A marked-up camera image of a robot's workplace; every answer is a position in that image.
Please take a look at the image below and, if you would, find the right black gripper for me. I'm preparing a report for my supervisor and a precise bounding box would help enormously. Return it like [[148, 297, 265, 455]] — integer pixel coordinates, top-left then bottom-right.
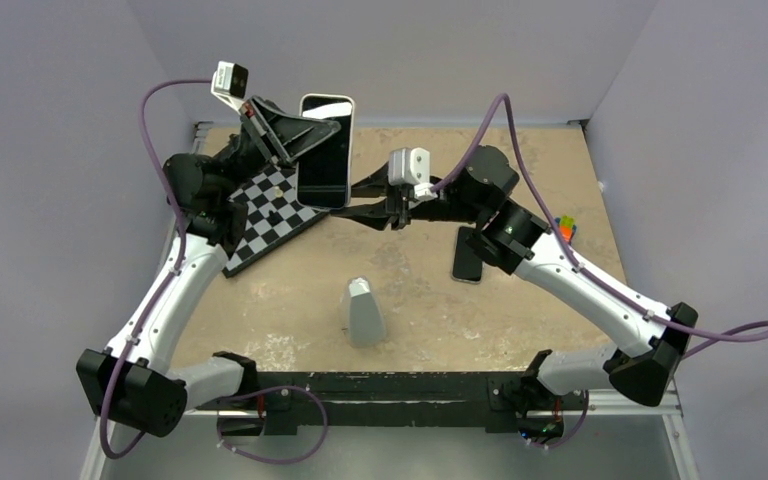
[[329, 161, 479, 230]]

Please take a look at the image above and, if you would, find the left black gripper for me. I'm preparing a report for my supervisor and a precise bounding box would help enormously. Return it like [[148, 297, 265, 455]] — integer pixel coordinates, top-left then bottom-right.
[[217, 97, 347, 203]]

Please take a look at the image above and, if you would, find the white phone case with phone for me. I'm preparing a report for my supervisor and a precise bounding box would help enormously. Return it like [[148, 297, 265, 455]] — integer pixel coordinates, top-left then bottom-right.
[[297, 93, 356, 211]]

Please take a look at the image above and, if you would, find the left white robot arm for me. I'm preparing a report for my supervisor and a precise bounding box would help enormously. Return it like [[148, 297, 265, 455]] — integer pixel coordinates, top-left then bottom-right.
[[76, 96, 351, 437]]

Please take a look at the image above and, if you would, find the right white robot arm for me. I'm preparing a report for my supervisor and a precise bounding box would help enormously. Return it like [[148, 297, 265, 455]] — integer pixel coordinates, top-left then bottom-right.
[[333, 146, 698, 409]]

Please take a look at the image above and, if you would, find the black white chessboard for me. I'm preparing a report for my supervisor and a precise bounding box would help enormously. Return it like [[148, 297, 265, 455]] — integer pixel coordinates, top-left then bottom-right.
[[223, 166, 327, 278]]

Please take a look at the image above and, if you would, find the black smartphone on table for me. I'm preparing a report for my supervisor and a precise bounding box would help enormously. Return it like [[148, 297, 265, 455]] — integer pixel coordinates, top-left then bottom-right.
[[451, 226, 483, 284]]

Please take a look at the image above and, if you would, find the grey tapered block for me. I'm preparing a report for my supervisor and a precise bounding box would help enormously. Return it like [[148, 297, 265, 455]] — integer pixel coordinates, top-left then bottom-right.
[[340, 277, 387, 349]]

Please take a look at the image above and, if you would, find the colourful toy car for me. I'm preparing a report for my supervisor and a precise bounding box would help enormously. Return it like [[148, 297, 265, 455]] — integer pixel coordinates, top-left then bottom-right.
[[555, 215, 578, 244]]

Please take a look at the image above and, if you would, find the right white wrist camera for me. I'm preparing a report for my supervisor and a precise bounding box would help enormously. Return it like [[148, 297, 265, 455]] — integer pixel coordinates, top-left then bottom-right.
[[387, 147, 437, 203]]

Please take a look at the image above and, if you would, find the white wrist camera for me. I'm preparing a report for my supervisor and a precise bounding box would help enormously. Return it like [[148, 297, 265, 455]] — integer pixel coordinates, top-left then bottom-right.
[[210, 61, 249, 112], [387, 147, 437, 203]]

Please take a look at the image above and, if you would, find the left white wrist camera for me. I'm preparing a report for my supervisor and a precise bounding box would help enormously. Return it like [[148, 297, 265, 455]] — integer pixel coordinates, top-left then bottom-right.
[[210, 61, 249, 112]]

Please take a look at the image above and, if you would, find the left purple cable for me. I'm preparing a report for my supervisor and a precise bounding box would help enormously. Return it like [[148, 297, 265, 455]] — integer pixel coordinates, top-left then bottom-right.
[[99, 79, 216, 460]]

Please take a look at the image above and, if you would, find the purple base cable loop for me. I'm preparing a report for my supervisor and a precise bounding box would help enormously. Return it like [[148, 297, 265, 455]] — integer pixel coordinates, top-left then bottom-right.
[[216, 386, 330, 466]]

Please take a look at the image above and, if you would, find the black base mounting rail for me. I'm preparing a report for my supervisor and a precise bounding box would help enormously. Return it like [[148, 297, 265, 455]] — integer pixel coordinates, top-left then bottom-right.
[[214, 370, 591, 439]]

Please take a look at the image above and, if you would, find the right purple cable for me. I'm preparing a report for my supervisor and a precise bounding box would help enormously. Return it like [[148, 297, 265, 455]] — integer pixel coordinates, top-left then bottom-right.
[[433, 92, 768, 359]]

